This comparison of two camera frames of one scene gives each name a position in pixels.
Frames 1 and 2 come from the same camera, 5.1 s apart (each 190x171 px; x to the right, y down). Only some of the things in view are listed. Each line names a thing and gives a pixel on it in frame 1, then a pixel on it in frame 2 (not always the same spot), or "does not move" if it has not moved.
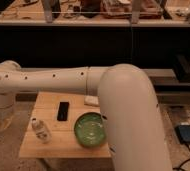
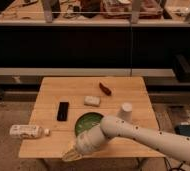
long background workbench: (93, 33) does not move
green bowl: (90, 129) does not move
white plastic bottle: (41, 130) → (28, 131)
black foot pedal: (187, 133) does not move
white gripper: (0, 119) → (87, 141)
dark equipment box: (187, 68) does not move
